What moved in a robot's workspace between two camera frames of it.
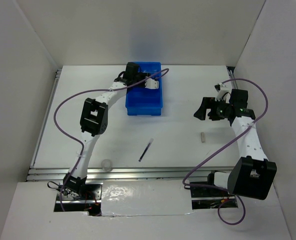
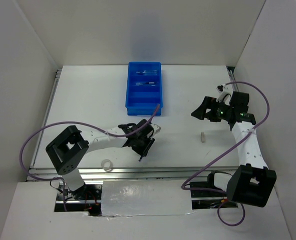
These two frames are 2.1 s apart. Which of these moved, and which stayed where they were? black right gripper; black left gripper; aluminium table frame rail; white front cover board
Moved: black left gripper
Stayed: aluminium table frame rail; black right gripper; white front cover board
